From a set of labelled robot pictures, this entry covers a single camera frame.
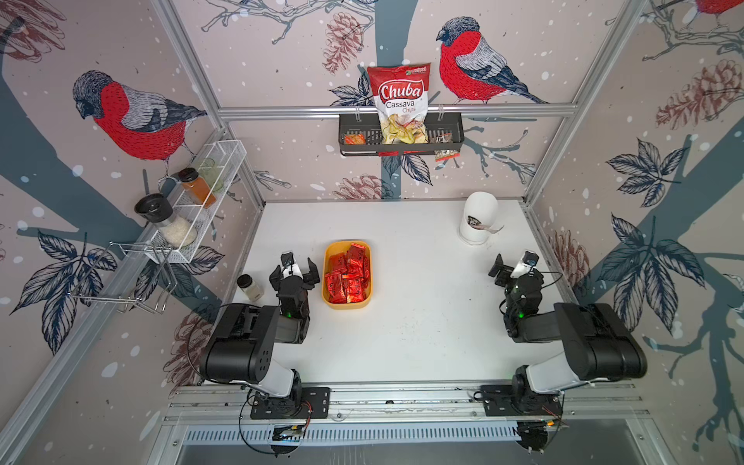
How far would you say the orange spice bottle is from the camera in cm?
72

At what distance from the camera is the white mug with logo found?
1016mm

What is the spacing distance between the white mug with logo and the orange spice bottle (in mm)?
816
